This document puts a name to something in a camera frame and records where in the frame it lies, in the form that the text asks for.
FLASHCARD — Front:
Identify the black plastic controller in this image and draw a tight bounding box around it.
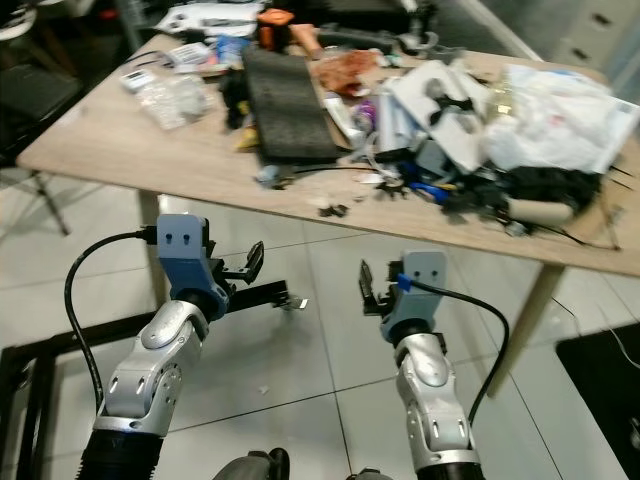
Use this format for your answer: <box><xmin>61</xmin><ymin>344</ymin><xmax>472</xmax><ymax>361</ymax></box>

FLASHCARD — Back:
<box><xmin>315</xmin><ymin>28</ymin><xmax>421</xmax><ymax>51</ymax></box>

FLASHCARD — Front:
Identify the tan wooden handle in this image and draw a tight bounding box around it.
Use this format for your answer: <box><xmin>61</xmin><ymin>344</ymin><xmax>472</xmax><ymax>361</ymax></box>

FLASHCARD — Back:
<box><xmin>290</xmin><ymin>25</ymin><xmax>321</xmax><ymax>56</ymax></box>

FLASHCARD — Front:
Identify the black floor mat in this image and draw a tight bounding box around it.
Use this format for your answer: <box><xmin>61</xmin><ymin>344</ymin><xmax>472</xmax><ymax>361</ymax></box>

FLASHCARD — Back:
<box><xmin>555</xmin><ymin>320</ymin><xmax>640</xmax><ymax>480</ymax></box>

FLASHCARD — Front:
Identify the robot left leg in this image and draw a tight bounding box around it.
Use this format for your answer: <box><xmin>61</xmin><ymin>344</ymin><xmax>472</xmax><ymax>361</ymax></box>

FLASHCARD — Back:
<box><xmin>210</xmin><ymin>450</ymin><xmax>291</xmax><ymax>480</ymax></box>

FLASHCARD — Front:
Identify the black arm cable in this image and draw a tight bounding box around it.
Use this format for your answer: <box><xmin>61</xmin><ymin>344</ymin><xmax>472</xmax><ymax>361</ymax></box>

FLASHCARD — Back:
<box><xmin>63</xmin><ymin>228</ymin><xmax>161</xmax><ymax>413</ymax></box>
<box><xmin>408</xmin><ymin>280</ymin><xmax>511</xmax><ymax>401</ymax></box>

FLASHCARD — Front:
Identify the white plastic panel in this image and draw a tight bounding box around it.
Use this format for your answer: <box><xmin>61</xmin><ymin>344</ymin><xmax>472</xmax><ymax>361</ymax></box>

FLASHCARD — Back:
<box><xmin>160</xmin><ymin>3</ymin><xmax>261</xmax><ymax>41</ymax></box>

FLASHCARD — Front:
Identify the white plastic bag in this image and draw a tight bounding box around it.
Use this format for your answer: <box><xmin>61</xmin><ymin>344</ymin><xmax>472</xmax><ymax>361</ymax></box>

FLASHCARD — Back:
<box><xmin>485</xmin><ymin>65</ymin><xmax>639</xmax><ymax>173</ymax></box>

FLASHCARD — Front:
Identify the orange crumpled wrapper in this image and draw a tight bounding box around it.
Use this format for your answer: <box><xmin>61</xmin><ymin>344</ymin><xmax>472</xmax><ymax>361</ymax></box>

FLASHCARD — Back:
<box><xmin>310</xmin><ymin>50</ymin><xmax>381</xmax><ymax>98</ymax></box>

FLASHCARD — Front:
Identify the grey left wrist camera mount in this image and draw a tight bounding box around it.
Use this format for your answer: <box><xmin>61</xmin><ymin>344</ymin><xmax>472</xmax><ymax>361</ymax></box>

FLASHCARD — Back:
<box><xmin>157</xmin><ymin>213</ymin><xmax>231</xmax><ymax>319</ymax></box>

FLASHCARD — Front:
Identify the blue plastic piece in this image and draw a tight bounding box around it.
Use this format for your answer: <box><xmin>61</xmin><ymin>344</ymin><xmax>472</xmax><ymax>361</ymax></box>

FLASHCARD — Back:
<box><xmin>405</xmin><ymin>178</ymin><xmax>446</xmax><ymax>201</ymax></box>

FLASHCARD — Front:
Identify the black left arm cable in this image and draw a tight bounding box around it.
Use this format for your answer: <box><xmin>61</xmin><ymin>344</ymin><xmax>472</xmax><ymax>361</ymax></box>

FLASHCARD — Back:
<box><xmin>63</xmin><ymin>228</ymin><xmax>161</xmax><ymax>413</ymax></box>

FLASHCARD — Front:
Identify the grey moulded pulp tray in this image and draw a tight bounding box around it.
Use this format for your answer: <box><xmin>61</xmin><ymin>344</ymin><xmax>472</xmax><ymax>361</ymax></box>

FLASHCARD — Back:
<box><xmin>385</xmin><ymin>60</ymin><xmax>496</xmax><ymax>171</ymax></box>

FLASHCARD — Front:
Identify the clear crumpled plastic bag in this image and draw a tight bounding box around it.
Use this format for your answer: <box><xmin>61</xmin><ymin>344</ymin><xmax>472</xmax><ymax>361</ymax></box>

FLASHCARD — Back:
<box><xmin>140</xmin><ymin>75</ymin><xmax>213</xmax><ymax>131</ymax></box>

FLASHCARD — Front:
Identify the black ribbed foam pad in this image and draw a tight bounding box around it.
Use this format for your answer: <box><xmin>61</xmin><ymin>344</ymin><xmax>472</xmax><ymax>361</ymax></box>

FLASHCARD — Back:
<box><xmin>242</xmin><ymin>47</ymin><xmax>341</xmax><ymax>166</ymax></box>

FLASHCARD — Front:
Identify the black metal cart frame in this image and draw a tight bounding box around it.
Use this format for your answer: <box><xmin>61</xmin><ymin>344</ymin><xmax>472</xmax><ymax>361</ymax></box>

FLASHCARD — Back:
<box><xmin>0</xmin><ymin>283</ymin><xmax>306</xmax><ymax>480</ymax></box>

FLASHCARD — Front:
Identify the black plastic clip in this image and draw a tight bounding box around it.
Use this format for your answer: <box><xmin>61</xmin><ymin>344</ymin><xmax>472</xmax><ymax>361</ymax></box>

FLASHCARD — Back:
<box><xmin>222</xmin><ymin>75</ymin><xmax>256</xmax><ymax>131</ymax></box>

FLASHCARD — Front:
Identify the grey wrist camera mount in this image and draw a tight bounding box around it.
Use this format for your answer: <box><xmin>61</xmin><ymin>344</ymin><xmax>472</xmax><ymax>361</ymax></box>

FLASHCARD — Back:
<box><xmin>157</xmin><ymin>213</ymin><xmax>231</xmax><ymax>319</ymax></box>
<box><xmin>380</xmin><ymin>249</ymin><xmax>449</xmax><ymax>343</ymax></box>

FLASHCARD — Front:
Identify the blue card pack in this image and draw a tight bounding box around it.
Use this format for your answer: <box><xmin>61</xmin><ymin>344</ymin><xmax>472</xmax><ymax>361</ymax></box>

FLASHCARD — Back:
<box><xmin>215</xmin><ymin>38</ymin><xmax>251</xmax><ymax>69</ymax></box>

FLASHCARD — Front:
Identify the brown cardboard roll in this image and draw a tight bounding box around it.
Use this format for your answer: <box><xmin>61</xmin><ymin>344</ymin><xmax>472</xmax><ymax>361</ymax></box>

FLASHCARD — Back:
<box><xmin>505</xmin><ymin>195</ymin><xmax>576</xmax><ymax>229</ymax></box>

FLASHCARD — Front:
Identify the purple drink can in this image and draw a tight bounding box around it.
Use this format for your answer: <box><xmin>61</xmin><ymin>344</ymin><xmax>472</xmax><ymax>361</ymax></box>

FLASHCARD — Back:
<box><xmin>353</xmin><ymin>98</ymin><xmax>381</xmax><ymax>131</ymax></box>

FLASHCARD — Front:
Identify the black chair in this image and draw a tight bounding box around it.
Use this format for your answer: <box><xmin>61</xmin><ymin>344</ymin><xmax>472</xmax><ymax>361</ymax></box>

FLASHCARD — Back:
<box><xmin>0</xmin><ymin>65</ymin><xmax>61</xmax><ymax>236</ymax></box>

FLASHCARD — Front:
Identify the small white timer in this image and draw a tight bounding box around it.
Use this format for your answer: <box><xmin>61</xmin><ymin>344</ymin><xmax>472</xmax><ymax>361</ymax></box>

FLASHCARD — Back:
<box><xmin>120</xmin><ymin>70</ymin><xmax>156</xmax><ymax>96</ymax></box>

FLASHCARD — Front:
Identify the orange and black tool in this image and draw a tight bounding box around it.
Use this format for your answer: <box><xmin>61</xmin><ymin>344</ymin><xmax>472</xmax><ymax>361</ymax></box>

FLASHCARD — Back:
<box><xmin>257</xmin><ymin>8</ymin><xmax>296</xmax><ymax>51</ymax></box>

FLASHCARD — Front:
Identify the grey drawer cabinet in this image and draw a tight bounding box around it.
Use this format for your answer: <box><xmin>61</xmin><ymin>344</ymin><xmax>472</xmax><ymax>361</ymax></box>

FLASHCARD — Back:
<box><xmin>550</xmin><ymin>0</ymin><xmax>640</xmax><ymax>71</ymax></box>

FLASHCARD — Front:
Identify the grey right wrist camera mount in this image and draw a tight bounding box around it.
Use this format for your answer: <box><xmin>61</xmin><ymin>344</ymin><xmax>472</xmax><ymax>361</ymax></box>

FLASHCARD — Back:
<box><xmin>380</xmin><ymin>249</ymin><xmax>449</xmax><ymax>343</ymax></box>

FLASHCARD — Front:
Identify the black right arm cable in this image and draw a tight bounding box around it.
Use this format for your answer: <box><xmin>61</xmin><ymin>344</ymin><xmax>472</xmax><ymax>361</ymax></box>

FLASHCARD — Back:
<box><xmin>408</xmin><ymin>280</ymin><xmax>511</xmax><ymax>401</ymax></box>

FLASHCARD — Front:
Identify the light wooden table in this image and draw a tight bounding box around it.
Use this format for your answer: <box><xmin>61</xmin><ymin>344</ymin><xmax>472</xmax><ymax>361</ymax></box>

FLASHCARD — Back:
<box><xmin>15</xmin><ymin>40</ymin><xmax>640</xmax><ymax>396</ymax></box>

